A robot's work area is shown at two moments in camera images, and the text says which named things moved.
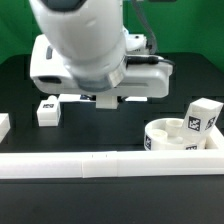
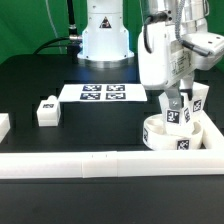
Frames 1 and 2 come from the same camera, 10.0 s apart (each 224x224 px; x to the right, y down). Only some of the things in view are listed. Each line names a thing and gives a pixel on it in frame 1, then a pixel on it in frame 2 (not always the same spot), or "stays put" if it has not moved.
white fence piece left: x=5 y=124 stays put
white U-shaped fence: x=116 y=163 stays put
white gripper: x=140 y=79 → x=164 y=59
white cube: x=106 y=102 → x=172 y=118
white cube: x=48 y=112 stays put
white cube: x=200 y=118 → x=199 y=96
